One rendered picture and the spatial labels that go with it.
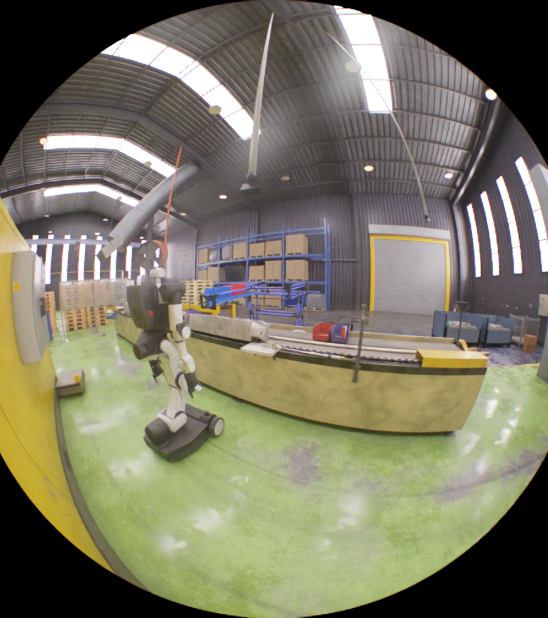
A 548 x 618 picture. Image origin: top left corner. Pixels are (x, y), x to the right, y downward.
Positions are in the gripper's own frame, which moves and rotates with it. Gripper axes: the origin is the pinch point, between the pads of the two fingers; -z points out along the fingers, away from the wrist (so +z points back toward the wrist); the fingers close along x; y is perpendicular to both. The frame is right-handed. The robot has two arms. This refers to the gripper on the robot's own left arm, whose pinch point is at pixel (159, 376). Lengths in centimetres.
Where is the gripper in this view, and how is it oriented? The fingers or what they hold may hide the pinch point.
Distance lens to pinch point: 178.2
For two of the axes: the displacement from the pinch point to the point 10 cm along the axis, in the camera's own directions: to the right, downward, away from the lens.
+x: 2.8, -3.1, 9.1
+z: -0.5, -9.5, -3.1
